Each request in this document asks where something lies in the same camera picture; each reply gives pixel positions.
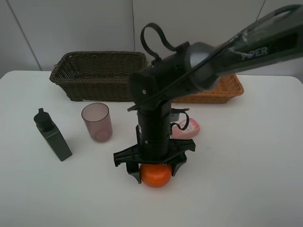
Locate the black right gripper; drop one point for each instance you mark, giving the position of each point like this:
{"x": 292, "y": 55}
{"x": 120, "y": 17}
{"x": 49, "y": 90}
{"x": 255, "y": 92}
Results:
{"x": 154, "y": 145}

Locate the orange fruit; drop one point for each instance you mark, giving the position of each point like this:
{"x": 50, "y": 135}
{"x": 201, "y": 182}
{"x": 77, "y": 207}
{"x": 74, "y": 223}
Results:
{"x": 155, "y": 175}

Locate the pink lotion bottle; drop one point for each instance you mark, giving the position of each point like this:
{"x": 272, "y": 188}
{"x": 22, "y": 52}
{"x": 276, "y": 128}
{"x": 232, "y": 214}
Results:
{"x": 192, "y": 130}

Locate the black pump dispenser bottle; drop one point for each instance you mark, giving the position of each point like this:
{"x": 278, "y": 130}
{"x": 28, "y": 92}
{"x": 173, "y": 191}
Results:
{"x": 52, "y": 135}

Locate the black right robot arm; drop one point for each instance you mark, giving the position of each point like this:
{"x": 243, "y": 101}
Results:
{"x": 195, "y": 68}

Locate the translucent purple plastic cup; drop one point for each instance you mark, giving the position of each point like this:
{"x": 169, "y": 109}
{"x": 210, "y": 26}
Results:
{"x": 97, "y": 119}

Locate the light brown wicker basket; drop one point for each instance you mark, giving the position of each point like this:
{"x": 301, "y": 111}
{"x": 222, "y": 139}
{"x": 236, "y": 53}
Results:
{"x": 228, "y": 87}

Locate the dark brown wicker basket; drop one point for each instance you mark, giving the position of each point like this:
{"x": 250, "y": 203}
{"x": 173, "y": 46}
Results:
{"x": 97, "y": 75}

